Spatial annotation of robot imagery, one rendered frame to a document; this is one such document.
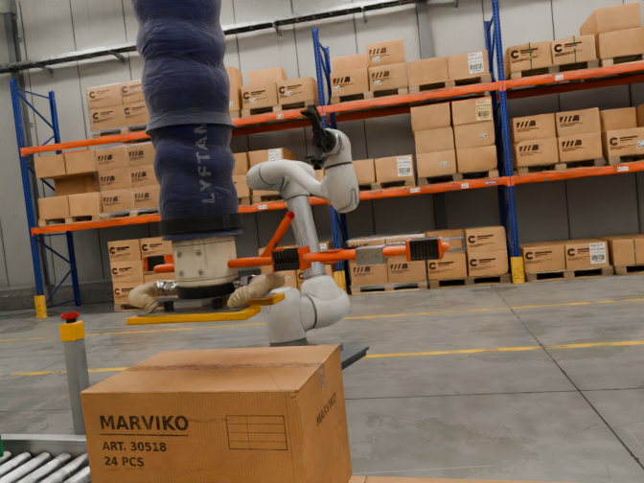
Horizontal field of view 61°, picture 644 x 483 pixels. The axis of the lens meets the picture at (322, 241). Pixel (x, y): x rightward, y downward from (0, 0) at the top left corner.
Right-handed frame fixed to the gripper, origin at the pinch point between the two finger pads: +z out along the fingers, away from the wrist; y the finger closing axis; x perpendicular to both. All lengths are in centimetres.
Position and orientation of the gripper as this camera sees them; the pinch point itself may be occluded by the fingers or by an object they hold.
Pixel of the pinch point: (308, 134)
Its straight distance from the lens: 166.1
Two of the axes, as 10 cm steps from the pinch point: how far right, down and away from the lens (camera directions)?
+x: -9.6, 0.8, 2.7
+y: 1.0, 9.9, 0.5
